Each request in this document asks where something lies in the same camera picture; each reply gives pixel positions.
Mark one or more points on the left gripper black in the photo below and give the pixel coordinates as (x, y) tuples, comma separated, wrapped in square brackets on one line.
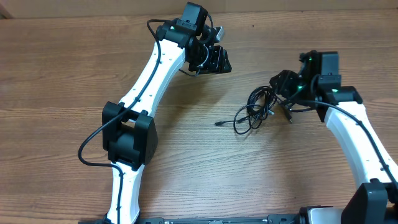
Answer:
[(219, 56)]

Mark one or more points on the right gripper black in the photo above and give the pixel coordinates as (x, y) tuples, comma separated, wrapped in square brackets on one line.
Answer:
[(280, 82)]

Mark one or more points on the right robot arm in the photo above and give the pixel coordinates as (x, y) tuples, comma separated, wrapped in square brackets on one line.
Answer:
[(318, 87)]

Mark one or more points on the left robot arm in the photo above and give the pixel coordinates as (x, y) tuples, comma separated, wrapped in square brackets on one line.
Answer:
[(129, 133)]

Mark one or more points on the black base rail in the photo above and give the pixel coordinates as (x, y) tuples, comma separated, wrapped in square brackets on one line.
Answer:
[(214, 220)]

